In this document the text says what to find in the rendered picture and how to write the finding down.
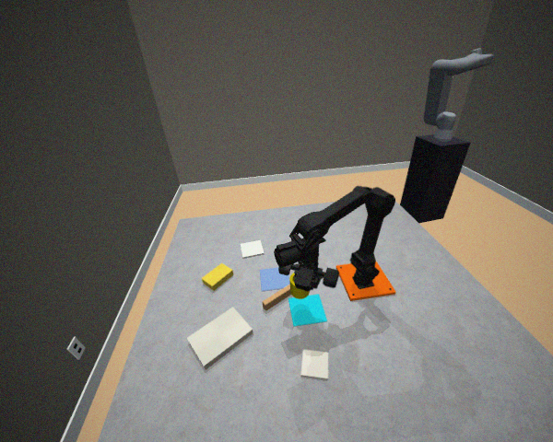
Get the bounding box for yellow block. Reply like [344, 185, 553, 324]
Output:
[202, 263, 233, 291]

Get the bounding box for tan wooden bar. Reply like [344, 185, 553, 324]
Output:
[262, 285, 291, 311]

